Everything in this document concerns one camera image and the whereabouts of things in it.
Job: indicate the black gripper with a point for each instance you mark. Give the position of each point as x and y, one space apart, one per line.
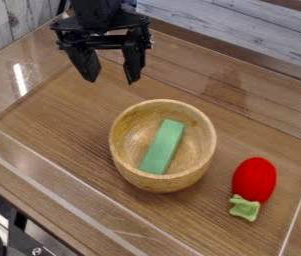
103 25

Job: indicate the green rectangular block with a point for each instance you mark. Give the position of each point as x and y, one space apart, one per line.
162 148

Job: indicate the brown wooden bowl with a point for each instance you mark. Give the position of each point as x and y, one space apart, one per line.
130 137

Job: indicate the red felt strawberry toy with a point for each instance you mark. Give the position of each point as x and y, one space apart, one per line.
252 184

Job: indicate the clear acrylic tray wall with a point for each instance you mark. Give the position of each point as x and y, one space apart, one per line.
94 224

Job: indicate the black table leg bracket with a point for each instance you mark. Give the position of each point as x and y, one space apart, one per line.
19 240

